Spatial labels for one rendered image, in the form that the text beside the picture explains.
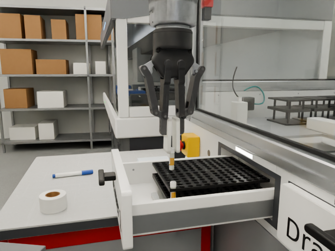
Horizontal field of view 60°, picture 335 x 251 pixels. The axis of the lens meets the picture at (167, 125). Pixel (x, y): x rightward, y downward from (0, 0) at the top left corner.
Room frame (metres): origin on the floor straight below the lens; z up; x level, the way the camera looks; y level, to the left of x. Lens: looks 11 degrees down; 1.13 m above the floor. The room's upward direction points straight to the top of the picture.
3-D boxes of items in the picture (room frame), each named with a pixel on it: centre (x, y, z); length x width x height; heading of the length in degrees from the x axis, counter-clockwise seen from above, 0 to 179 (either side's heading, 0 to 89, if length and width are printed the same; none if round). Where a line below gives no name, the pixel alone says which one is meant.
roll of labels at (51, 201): (0.74, 0.31, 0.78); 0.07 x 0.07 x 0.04
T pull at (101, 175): (0.59, 0.13, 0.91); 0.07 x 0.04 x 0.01; 14
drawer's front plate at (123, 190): (0.60, 0.10, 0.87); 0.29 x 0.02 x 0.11; 14
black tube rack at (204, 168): (0.65, -0.09, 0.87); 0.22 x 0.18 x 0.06; 104
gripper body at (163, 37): (0.57, -0.01, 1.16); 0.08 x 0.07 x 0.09; 107
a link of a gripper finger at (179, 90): (0.57, -0.02, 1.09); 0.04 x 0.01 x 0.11; 17
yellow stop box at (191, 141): (0.98, -0.08, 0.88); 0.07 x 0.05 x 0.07; 14
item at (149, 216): (0.65, -0.10, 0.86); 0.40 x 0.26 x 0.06; 104
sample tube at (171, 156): (0.57, -0.01, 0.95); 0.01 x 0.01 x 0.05
